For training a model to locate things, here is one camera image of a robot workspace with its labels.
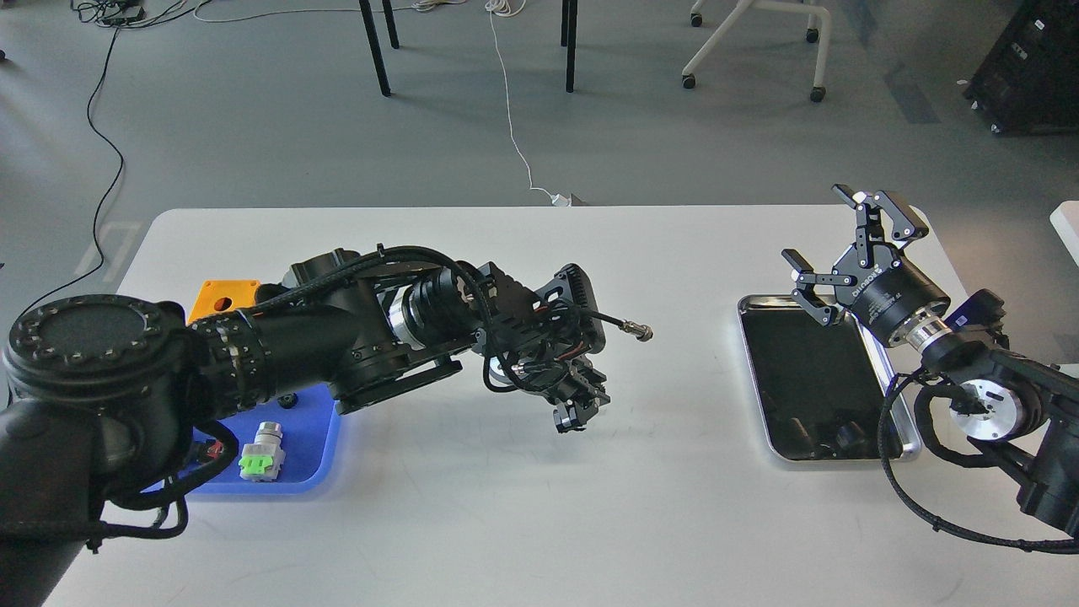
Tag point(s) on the white table corner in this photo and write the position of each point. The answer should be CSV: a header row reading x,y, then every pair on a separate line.
x,y
1065,221

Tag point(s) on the blue plastic tray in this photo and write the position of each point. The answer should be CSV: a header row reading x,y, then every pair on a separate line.
x,y
310,433

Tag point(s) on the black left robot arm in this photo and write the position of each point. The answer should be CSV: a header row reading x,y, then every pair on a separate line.
x,y
117,404

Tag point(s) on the black table leg right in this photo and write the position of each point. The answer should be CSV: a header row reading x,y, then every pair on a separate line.
x,y
568,40

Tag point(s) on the black equipment case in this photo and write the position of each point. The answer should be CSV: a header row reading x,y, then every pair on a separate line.
x,y
1028,83

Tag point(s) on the silver green push button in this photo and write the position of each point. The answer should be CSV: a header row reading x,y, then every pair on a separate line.
x,y
263,459

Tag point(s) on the silver metal tray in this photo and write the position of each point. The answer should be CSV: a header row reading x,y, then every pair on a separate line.
x,y
820,388

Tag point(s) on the black table leg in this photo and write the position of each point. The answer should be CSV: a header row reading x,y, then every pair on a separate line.
x,y
568,40
374,44

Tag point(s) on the orange button box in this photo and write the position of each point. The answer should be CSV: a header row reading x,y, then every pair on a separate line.
x,y
219,296

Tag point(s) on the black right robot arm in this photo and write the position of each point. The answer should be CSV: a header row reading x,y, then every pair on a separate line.
x,y
981,404

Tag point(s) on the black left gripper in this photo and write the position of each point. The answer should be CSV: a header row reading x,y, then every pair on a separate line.
x,y
572,380

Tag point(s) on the black table leg left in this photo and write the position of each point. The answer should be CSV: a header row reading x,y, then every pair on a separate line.
x,y
374,44

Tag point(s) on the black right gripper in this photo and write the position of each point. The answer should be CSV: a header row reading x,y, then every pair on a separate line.
x,y
872,279

